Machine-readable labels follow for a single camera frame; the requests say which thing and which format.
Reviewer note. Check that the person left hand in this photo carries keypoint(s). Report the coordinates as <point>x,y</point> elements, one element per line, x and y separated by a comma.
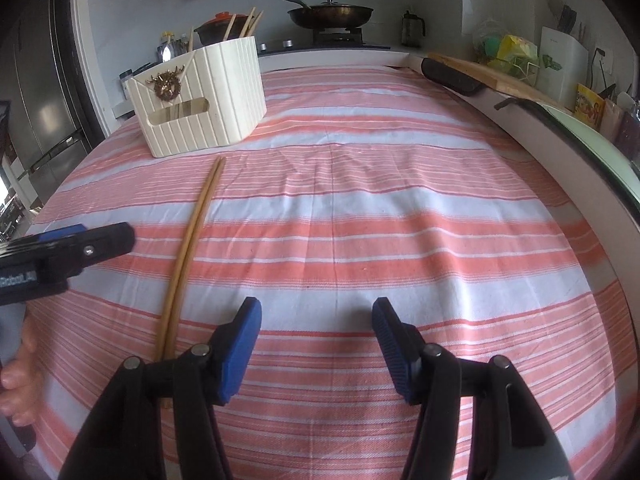
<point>22,380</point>

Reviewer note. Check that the cream ribbed utensil box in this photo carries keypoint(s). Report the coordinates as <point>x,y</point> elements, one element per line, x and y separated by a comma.
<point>211,97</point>

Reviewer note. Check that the clay pot orange lid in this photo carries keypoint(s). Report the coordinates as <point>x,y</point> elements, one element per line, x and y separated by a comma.
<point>212,31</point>

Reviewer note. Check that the grey refrigerator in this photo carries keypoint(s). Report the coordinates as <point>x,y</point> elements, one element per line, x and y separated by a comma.
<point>52,124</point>

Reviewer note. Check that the yellow green bag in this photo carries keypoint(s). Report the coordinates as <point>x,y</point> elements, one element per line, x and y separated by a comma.
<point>511,55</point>

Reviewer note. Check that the black gas stove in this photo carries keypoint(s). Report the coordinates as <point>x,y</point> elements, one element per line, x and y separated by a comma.
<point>320,40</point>

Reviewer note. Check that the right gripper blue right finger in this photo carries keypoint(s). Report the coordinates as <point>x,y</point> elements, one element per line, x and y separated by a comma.
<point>511,437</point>

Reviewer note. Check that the dark glass kettle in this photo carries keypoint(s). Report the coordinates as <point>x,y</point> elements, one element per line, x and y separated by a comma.
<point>413,30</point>

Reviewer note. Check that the white knife block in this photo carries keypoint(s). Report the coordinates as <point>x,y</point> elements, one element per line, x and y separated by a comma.
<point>562,66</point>

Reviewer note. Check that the wooden cutting board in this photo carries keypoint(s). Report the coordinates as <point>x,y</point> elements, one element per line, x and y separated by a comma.
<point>496,80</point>

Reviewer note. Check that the red striped tablecloth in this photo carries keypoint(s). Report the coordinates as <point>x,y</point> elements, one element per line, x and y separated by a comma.
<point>369,182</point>

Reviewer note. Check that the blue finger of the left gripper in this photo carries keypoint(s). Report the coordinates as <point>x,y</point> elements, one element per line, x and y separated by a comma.
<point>60,233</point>

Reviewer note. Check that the black frying pan with lid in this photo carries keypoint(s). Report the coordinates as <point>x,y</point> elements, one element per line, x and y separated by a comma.
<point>329,15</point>

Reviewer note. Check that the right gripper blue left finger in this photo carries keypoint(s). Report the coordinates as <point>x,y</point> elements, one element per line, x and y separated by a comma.
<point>121,437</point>

